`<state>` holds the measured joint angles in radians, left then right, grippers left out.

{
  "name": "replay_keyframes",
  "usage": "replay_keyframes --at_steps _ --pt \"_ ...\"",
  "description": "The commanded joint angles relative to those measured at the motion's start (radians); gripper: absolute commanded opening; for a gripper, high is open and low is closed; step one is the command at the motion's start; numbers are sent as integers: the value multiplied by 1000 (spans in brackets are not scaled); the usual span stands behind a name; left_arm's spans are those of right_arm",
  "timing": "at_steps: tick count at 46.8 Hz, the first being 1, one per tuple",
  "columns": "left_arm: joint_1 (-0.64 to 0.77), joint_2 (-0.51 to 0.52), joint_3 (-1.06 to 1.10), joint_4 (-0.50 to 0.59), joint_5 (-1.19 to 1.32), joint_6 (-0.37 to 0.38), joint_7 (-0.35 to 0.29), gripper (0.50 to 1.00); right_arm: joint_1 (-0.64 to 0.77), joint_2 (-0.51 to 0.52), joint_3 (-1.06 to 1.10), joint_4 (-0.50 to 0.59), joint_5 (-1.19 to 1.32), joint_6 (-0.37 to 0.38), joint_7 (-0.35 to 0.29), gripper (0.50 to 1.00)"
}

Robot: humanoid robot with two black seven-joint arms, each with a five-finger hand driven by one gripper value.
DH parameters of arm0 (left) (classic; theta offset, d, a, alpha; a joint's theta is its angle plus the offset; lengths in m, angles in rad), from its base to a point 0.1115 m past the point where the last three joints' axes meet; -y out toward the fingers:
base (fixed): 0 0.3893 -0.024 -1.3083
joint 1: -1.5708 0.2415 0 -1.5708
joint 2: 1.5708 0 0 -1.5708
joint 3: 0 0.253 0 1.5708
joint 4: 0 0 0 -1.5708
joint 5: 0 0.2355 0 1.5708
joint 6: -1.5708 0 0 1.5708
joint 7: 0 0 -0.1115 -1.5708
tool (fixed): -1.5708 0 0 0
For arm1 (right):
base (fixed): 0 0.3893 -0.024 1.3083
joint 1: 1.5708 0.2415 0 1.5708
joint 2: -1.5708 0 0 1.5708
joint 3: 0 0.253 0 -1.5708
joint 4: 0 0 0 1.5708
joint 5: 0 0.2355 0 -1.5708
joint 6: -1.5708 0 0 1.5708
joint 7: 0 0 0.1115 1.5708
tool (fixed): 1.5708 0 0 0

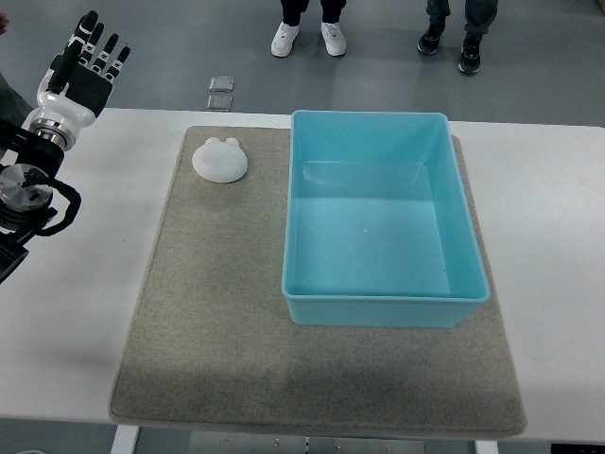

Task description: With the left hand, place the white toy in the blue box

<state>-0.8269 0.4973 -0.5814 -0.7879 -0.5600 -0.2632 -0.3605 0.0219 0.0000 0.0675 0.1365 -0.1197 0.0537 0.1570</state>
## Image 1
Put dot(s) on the black white robot left hand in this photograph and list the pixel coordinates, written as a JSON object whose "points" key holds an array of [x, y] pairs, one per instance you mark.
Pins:
{"points": [[78, 83]]}

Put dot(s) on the white frog toy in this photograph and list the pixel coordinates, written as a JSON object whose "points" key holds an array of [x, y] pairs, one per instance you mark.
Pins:
{"points": [[220, 161]]}

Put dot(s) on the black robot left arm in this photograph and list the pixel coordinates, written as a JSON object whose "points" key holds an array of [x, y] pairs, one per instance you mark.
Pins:
{"points": [[33, 201]]}

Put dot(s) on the light blue plastic box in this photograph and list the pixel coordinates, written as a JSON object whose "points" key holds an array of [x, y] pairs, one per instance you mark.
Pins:
{"points": [[379, 230]]}

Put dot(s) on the upper metal floor plate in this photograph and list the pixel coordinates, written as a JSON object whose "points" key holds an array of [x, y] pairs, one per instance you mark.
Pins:
{"points": [[222, 84]]}

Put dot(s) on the metal floor plate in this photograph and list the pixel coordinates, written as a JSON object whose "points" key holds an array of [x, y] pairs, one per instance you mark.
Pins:
{"points": [[219, 103], [222, 84]]}

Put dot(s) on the lower metal floor plate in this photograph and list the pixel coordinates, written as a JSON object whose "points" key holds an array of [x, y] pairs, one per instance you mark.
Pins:
{"points": [[219, 103]]}

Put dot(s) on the white left sneaker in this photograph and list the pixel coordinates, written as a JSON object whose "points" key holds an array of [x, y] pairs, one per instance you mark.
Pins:
{"points": [[283, 40]]}

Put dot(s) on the white sneaker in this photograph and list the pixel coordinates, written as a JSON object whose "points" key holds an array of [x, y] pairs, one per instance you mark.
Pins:
{"points": [[334, 39], [283, 40]]}

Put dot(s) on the white right sneaker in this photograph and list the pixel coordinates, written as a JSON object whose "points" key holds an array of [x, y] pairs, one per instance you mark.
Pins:
{"points": [[334, 39]]}

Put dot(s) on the beige felt mat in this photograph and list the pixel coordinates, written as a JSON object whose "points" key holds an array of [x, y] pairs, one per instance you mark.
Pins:
{"points": [[211, 344]]}

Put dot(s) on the white table leg left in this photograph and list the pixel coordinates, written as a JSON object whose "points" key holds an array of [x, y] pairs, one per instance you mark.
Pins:
{"points": [[125, 439]]}

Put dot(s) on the black left sneaker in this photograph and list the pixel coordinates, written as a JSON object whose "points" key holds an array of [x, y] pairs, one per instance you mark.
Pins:
{"points": [[430, 40]]}

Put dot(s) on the black sneaker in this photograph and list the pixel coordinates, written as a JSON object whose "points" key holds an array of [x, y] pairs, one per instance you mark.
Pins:
{"points": [[469, 61], [430, 40]]}

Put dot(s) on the metal table crossbar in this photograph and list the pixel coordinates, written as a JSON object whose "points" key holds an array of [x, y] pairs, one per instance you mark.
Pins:
{"points": [[225, 442]]}

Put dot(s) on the black right sneaker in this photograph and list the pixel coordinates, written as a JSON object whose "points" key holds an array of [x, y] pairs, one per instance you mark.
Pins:
{"points": [[469, 61]]}

